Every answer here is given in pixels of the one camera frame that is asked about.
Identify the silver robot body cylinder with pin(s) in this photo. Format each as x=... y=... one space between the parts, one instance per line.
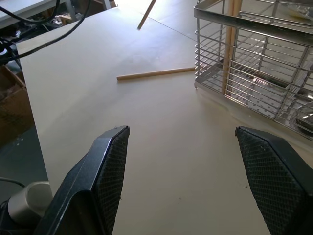
x=27 y=200

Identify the wooden chopstick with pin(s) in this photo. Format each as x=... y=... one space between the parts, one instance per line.
x=228 y=49
x=156 y=73
x=146 y=15
x=237 y=7

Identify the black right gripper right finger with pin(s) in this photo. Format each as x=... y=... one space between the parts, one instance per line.
x=281 y=186

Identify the brown cardboard box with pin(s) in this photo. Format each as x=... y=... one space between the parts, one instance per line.
x=12 y=107

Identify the white background table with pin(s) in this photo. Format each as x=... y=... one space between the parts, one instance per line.
x=22 y=7

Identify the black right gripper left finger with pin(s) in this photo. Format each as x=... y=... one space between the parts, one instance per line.
x=80 y=186

